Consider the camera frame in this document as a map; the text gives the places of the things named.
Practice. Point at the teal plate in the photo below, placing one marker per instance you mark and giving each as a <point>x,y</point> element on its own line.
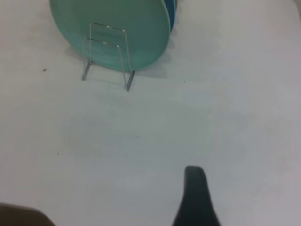
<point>110,14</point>

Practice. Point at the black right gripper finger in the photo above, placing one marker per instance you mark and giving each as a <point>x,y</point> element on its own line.
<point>195,202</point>

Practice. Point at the blue plate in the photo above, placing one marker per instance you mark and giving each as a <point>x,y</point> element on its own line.
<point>171,11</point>

